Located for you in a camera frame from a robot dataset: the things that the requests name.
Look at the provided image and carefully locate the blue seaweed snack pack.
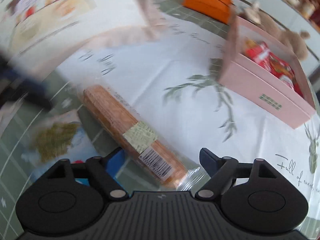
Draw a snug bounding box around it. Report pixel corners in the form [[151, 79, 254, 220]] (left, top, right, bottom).
[[21, 110, 99, 183]]

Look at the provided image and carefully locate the long biscuit stick pack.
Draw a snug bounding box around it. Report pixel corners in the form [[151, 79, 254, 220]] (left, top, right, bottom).
[[82, 85, 206, 191]]

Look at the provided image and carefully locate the red chicken leg snack pack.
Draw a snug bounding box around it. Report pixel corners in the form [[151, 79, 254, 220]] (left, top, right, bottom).
[[269, 53, 303, 97]]

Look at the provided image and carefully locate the red sausage snack pack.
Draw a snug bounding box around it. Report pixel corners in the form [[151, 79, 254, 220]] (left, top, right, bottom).
[[243, 38, 270, 69]]

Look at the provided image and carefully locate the green white tablecloth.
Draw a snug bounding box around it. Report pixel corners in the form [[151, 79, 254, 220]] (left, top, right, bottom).
[[1, 0, 319, 239]]

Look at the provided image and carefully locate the pink cardboard box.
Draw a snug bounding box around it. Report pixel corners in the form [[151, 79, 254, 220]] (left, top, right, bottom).
[[219, 16, 316, 129]]

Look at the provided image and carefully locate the brown plush teddy bear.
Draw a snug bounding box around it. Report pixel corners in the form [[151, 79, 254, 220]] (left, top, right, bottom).
[[238, 2, 310, 61]]

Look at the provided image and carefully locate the orange tissue pouch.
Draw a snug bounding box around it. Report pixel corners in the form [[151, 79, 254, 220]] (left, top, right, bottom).
[[183, 0, 233, 24]]

